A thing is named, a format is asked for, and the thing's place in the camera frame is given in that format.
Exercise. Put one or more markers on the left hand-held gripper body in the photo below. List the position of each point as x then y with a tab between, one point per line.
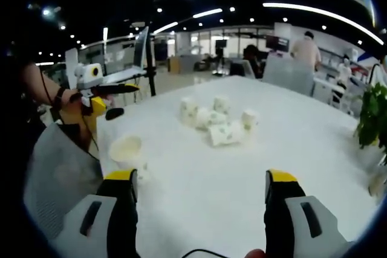
87	73

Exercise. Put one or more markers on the white paper cup green print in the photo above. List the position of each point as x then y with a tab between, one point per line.
125	149

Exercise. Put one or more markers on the white table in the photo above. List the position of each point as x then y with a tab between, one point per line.
211	194

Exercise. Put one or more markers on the long curved ceiling light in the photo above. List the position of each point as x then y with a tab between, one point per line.
287	6

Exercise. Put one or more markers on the potted green plant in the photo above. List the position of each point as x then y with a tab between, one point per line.
373	113

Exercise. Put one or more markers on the person's left hand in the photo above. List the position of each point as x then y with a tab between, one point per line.
74	102

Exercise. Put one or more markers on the white standing panel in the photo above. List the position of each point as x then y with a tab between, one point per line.
71	64

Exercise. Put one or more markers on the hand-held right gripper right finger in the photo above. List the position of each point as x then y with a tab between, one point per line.
278	218

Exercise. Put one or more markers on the grey mesh chair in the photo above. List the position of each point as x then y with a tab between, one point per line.
60	176

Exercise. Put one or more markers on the black tripod stand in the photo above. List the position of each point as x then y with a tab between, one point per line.
150	73

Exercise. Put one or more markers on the person's right hand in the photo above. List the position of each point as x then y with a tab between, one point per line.
255	254

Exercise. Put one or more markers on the short linear ceiling light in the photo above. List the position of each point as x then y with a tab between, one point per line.
165	27
207	13

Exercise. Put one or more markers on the black camera on tripod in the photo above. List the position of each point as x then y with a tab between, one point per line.
221	46

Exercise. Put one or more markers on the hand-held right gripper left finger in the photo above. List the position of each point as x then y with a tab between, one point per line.
121	218

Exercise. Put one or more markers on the black computer mouse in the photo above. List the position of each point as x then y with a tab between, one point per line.
114	114

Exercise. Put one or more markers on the person's black striped shirt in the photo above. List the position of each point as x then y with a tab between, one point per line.
18	137

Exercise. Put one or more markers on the cluster of paper cups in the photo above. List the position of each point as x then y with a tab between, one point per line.
223	134

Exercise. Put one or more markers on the wall monitor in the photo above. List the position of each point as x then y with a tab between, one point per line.
277	43

